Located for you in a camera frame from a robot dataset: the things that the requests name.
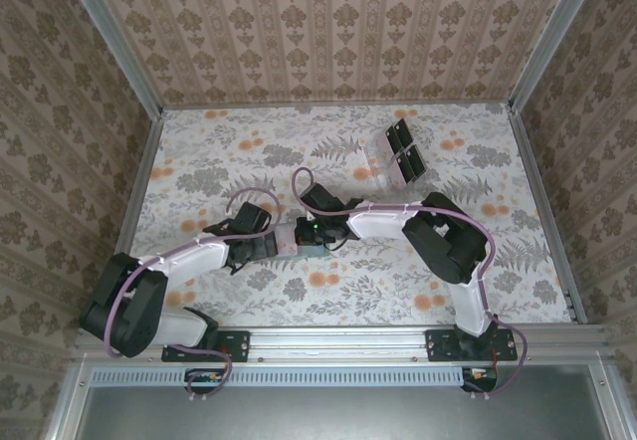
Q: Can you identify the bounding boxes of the pale pink credit card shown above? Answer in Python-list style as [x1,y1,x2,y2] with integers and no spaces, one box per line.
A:
[275,225,300,258]

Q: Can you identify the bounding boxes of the clear acrylic card stand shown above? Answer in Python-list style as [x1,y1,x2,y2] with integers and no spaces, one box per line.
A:
[365,117,428,193]

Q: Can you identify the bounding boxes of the black credit card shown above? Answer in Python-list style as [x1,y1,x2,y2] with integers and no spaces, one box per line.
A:
[408,143,428,177]
[400,148,418,184]
[395,118,414,148]
[385,121,405,155]

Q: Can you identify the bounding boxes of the floral table cover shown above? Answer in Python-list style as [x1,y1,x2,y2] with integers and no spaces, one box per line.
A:
[106,103,581,330]

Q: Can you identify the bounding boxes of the grey metal panel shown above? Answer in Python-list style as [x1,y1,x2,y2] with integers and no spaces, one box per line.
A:
[74,384,606,440]

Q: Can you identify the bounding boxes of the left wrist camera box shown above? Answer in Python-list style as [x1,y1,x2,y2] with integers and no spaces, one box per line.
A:
[234,202,274,236]

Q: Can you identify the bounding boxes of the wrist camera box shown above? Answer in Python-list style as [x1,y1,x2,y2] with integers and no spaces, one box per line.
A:
[302,183,344,215]
[234,202,274,236]

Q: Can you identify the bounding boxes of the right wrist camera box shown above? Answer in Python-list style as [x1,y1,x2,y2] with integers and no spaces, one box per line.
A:
[302,183,344,215]

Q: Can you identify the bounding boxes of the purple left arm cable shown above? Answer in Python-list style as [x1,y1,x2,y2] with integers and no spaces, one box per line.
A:
[106,187,281,404]

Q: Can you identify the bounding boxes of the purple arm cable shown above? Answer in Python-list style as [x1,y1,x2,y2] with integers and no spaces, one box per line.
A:
[106,187,281,404]
[291,167,529,401]

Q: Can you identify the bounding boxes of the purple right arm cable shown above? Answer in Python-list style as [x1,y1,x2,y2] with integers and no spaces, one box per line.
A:
[291,167,529,401]

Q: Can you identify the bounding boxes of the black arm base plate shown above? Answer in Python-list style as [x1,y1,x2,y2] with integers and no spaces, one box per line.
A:
[426,329,519,363]
[161,329,250,363]

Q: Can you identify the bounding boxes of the long aluminium mounting rail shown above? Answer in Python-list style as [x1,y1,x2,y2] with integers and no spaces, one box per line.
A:
[72,325,616,364]

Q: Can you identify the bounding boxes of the aluminium table side rail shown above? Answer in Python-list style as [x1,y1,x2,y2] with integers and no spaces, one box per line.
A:
[92,109,165,330]
[507,106,591,325]

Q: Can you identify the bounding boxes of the black connector box with wires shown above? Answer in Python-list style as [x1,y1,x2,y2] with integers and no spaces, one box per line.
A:
[183,366,226,395]
[460,364,500,394]

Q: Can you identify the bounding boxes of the white slotted cable duct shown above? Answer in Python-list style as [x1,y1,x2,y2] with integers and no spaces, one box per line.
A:
[92,365,469,387]

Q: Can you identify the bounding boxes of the aluminium lower frame bar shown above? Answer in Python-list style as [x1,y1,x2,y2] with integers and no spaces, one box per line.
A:
[586,363,633,440]
[44,362,96,440]

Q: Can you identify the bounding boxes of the aluminium frame post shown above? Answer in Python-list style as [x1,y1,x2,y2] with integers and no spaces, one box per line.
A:
[508,0,609,113]
[56,0,166,118]

